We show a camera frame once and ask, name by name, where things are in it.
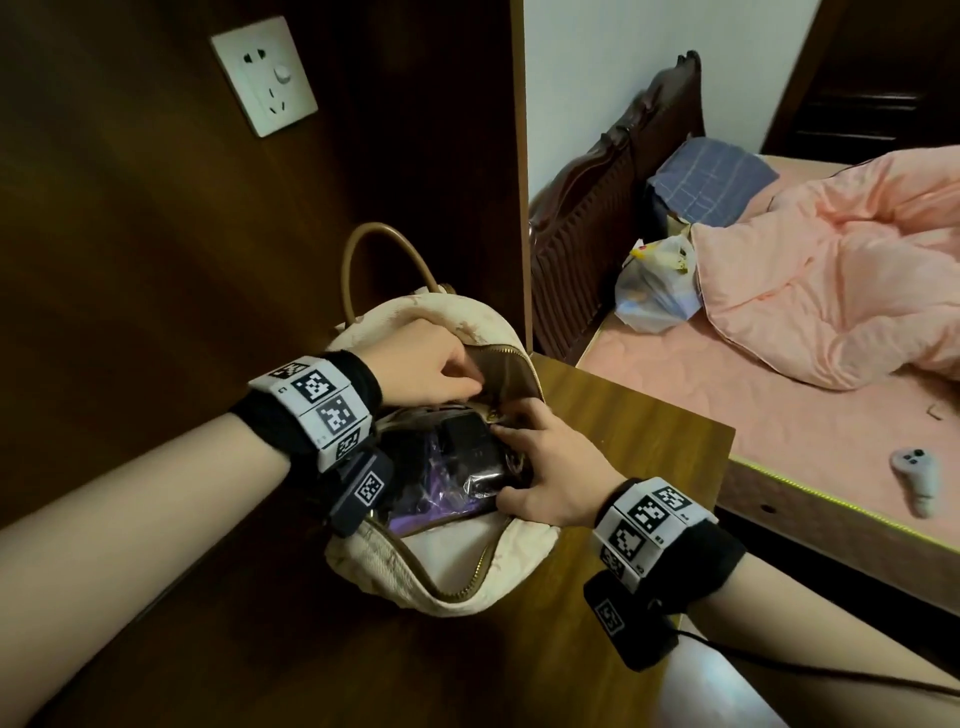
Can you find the small grey toy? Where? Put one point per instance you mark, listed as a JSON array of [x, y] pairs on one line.
[[919, 476]]

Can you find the person's left forearm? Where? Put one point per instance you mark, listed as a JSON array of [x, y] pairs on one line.
[[135, 540]]

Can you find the large crinkled bag black contents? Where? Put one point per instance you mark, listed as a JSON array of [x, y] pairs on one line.
[[465, 450]]

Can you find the dark wooden bed headboard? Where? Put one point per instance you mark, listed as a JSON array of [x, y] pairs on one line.
[[592, 225]]

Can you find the pink quilt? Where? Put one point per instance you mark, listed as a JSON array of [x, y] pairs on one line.
[[825, 270]]

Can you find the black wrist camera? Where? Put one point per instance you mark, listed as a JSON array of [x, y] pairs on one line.
[[622, 622], [364, 491]]

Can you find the person's right hand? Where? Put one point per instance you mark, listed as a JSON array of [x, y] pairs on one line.
[[562, 480]]

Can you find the person's leg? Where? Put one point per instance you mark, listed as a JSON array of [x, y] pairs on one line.
[[712, 697]]

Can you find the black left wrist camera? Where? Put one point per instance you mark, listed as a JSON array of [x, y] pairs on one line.
[[364, 491]]

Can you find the marker wristband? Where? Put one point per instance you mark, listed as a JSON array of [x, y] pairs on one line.
[[315, 409], [652, 532]]

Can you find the left marker wristband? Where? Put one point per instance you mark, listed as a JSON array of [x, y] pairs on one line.
[[315, 409]]

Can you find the beige horse-print backpack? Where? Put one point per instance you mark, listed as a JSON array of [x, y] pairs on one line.
[[450, 555]]

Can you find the white wall socket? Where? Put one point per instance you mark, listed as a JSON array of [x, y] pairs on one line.
[[266, 75]]

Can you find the person's right forearm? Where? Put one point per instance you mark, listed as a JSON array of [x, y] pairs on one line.
[[810, 660]]

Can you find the right marker wristband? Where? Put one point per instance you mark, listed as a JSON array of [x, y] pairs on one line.
[[652, 532]]

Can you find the dark wooden cabinet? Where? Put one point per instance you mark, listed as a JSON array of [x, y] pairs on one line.
[[877, 75]]

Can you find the person's left hand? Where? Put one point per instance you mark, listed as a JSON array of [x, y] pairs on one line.
[[420, 367]]

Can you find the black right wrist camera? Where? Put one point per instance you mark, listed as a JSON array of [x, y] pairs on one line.
[[622, 622]]

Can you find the white plastic bag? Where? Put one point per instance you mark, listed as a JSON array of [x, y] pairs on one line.
[[656, 292]]

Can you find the blue plaid pillow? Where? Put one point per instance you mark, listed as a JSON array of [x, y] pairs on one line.
[[712, 180]]

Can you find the brown wooden bed rail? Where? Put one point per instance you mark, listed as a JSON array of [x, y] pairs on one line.
[[825, 525]]

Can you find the purple tissue pack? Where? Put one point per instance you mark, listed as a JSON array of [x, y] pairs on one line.
[[409, 523]]

